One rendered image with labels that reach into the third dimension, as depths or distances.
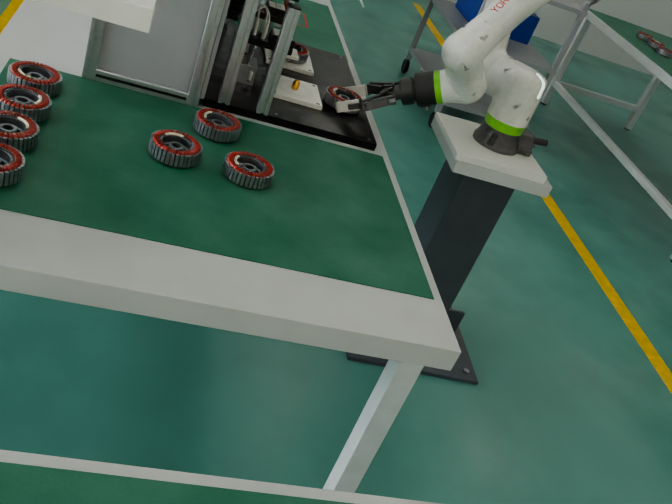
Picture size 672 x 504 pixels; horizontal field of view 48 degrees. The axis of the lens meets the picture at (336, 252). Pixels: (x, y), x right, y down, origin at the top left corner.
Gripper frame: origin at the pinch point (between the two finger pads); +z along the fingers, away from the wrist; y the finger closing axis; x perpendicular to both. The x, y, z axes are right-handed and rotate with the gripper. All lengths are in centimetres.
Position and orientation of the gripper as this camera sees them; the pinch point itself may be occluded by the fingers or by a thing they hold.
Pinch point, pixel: (343, 99)
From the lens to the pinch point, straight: 218.2
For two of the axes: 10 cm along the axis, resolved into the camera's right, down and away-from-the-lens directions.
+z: -9.7, 0.8, 2.3
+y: 1.6, -4.9, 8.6
